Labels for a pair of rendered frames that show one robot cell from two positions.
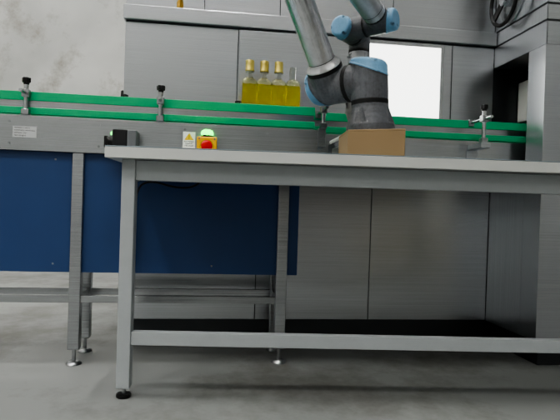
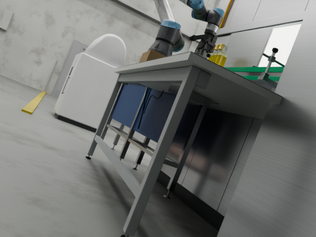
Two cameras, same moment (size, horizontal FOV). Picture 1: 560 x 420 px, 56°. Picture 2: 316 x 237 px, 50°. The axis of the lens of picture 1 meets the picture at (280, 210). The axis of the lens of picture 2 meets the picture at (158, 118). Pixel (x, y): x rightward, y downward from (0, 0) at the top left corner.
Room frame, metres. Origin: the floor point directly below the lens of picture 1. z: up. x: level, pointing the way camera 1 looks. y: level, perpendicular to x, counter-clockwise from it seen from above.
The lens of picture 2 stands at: (1.26, -2.26, 0.46)
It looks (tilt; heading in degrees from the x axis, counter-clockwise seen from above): 1 degrees up; 75
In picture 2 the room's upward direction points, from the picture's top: 22 degrees clockwise
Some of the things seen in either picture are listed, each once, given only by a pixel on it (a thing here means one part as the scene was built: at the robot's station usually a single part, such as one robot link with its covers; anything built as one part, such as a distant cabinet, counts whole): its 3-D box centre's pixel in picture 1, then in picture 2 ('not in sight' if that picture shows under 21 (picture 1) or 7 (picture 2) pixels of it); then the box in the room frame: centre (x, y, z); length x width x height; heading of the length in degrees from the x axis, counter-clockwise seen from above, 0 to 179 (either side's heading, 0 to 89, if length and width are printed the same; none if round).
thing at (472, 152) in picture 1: (480, 134); (271, 72); (2.10, -0.78, 0.90); 0.17 x 0.05 x 0.23; 8
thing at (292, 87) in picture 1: (292, 107); (217, 67); (2.13, -0.04, 0.99); 0.06 x 0.06 x 0.21; 7
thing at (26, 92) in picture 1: (23, 95); not in sight; (1.83, 0.90, 0.94); 0.07 x 0.04 x 0.13; 8
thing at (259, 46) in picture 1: (342, 77); (262, 51); (2.29, -0.25, 1.15); 0.90 x 0.03 x 0.34; 98
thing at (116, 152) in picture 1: (337, 175); (242, 113); (2.33, -0.25, 0.73); 1.58 x 1.52 x 0.04; 93
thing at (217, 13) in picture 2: (359, 37); (215, 17); (1.91, -0.26, 1.20); 0.09 x 0.08 x 0.11; 145
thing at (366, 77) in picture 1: (367, 79); (169, 32); (1.67, -0.26, 0.99); 0.13 x 0.12 x 0.14; 55
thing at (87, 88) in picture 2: not in sight; (93, 79); (1.54, 2.98, 0.71); 0.73 x 0.66 x 1.43; 3
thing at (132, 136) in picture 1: (125, 142); not in sight; (1.86, 0.55, 0.79); 0.08 x 0.08 x 0.08; 8
